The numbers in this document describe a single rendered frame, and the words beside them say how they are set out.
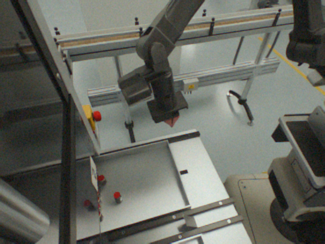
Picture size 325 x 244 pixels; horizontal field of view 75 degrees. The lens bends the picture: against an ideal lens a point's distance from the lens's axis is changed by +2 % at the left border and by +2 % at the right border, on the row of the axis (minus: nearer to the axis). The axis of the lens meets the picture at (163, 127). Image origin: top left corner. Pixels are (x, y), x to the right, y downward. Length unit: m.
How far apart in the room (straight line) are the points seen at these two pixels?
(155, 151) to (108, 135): 1.26
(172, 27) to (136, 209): 0.54
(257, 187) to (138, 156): 0.93
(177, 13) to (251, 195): 1.22
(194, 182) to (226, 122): 1.46
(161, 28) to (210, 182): 0.53
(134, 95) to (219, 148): 1.54
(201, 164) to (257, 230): 0.72
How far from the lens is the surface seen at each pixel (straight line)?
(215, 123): 2.13
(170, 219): 0.69
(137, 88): 0.48
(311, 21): 0.72
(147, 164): 0.79
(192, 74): 1.74
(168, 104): 0.53
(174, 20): 0.48
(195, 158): 0.81
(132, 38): 1.39
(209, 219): 0.72
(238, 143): 2.03
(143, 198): 0.73
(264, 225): 1.45
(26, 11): 0.47
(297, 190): 0.97
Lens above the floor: 1.57
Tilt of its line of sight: 50 degrees down
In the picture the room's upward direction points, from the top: straight up
